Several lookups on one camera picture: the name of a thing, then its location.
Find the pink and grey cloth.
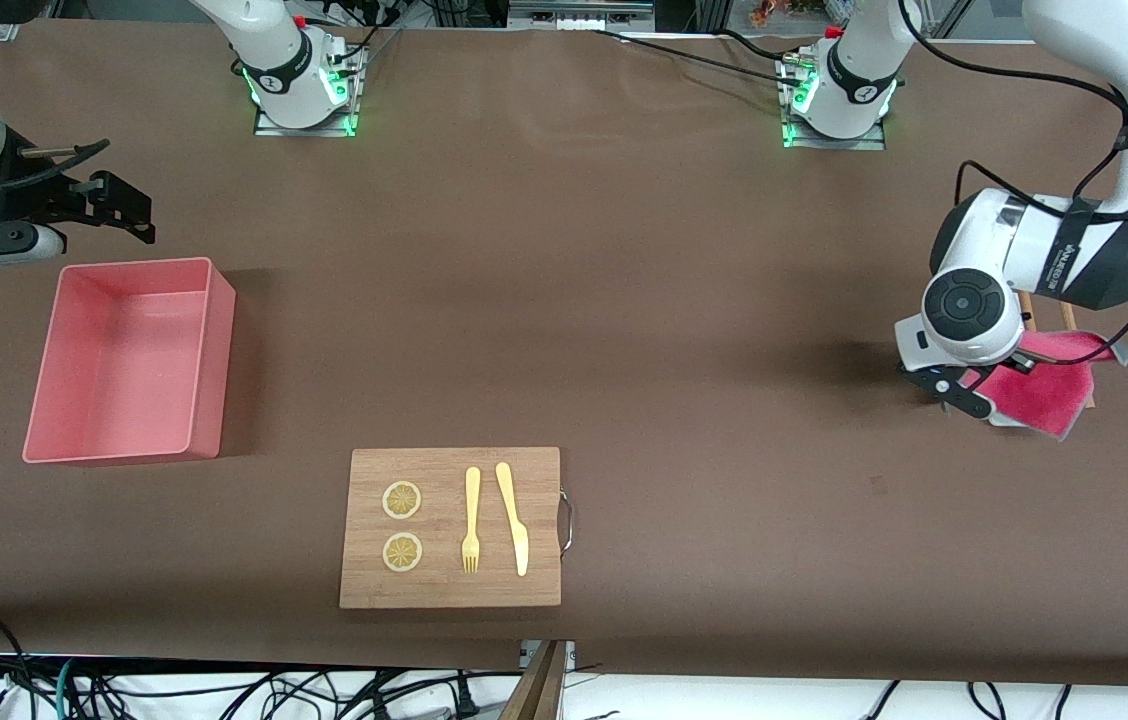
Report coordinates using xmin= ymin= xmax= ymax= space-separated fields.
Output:
xmin=964 ymin=330 xmax=1128 ymax=443

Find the pink plastic bin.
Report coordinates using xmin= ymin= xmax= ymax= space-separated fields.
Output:
xmin=22 ymin=257 xmax=237 ymax=467

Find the lemon slice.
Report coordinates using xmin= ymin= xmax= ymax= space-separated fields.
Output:
xmin=382 ymin=533 xmax=424 ymax=574
xmin=382 ymin=481 xmax=423 ymax=521

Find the yellow plastic fork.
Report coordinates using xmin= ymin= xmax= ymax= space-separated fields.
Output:
xmin=461 ymin=467 xmax=483 ymax=575

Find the yellow plastic knife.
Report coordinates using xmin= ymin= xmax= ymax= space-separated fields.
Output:
xmin=495 ymin=462 xmax=530 ymax=578

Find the wooden cutting board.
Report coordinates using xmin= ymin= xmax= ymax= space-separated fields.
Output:
xmin=339 ymin=447 xmax=576 ymax=610

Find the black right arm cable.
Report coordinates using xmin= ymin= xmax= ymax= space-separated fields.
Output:
xmin=22 ymin=138 xmax=114 ymax=189

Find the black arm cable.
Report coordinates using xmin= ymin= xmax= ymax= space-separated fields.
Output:
xmin=22 ymin=138 xmax=114 ymax=189
xmin=898 ymin=0 xmax=1128 ymax=343

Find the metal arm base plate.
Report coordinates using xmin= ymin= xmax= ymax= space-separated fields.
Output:
xmin=781 ymin=55 xmax=888 ymax=152
xmin=253 ymin=38 xmax=361 ymax=139

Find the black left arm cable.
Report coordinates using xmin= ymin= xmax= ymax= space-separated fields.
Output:
xmin=898 ymin=0 xmax=1128 ymax=343

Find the black cable on table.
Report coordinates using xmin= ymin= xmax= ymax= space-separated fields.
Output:
xmin=592 ymin=28 xmax=817 ymax=87

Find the grey network switch box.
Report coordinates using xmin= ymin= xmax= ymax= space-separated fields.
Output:
xmin=508 ymin=0 xmax=657 ymax=33

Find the small metal bracket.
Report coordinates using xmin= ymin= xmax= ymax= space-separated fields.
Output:
xmin=520 ymin=640 xmax=577 ymax=671

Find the wooden post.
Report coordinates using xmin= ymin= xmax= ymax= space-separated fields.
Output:
xmin=498 ymin=640 xmax=571 ymax=720

